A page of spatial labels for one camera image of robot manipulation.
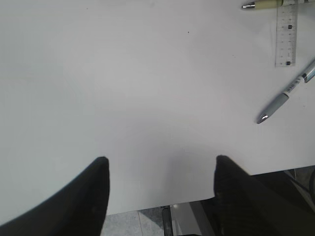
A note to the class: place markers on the blue grey ballpoint pen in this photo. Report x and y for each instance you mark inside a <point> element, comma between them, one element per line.
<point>306,75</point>

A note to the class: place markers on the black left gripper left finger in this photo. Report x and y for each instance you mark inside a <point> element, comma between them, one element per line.
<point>78,209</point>

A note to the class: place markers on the clear plastic ruler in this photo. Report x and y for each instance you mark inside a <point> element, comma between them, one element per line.
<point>286,33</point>

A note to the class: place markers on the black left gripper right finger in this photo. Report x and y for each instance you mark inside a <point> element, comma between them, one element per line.
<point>260,205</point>

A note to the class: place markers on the beige grip white pen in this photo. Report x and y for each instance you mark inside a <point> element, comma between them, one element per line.
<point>267,4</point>

